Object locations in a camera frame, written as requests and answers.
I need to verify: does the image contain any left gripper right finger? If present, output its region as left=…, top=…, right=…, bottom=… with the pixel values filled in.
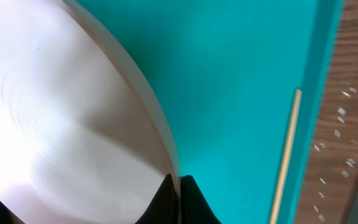
left=181, top=175, right=221, bottom=224

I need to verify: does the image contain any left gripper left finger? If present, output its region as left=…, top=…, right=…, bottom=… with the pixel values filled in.
left=135, top=174, right=178, bottom=224

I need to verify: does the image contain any large white plate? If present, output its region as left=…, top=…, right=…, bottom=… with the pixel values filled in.
left=0, top=1, right=180, bottom=223

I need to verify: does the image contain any wooden chopstick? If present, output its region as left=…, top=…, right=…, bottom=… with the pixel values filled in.
left=268, top=89, right=302, bottom=224

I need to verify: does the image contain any teal serving tray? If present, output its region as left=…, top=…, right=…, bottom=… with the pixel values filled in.
left=80, top=0, right=343, bottom=223

